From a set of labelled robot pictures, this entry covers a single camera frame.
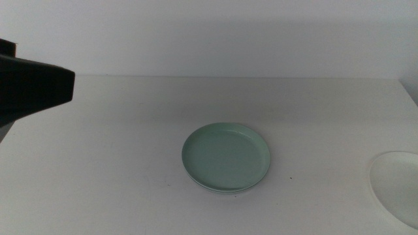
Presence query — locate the green shallow bowl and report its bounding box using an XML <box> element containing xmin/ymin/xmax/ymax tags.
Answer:
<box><xmin>181</xmin><ymin>122</ymin><xmax>271</xmax><ymax>193</ymax></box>

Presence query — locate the white shallow bowl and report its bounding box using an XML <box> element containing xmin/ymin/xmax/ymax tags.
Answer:
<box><xmin>369</xmin><ymin>150</ymin><xmax>418</xmax><ymax>230</ymax></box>

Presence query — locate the grey shallow bowl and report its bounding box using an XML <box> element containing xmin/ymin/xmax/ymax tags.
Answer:
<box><xmin>184</xmin><ymin>164</ymin><xmax>267</xmax><ymax>195</ymax></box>

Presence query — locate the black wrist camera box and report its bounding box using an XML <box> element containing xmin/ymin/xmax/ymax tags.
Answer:
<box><xmin>0</xmin><ymin>38</ymin><xmax>18</xmax><ymax>59</ymax></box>

